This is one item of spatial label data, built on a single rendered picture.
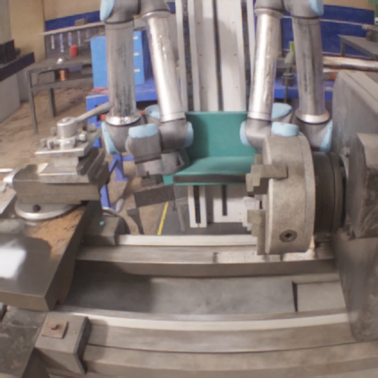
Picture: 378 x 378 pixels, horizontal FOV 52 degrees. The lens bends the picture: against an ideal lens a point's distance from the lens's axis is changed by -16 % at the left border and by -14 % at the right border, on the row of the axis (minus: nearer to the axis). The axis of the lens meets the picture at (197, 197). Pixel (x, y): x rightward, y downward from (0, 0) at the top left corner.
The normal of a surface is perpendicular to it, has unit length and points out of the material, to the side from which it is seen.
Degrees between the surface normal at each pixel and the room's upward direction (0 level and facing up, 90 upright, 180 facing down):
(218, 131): 90
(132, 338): 0
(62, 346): 0
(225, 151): 90
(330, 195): 61
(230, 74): 90
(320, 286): 0
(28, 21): 90
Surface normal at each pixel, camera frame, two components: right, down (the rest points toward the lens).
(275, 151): -0.07, -0.66
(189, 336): -0.05, -0.87
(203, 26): -0.07, 0.50
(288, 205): -0.09, 0.15
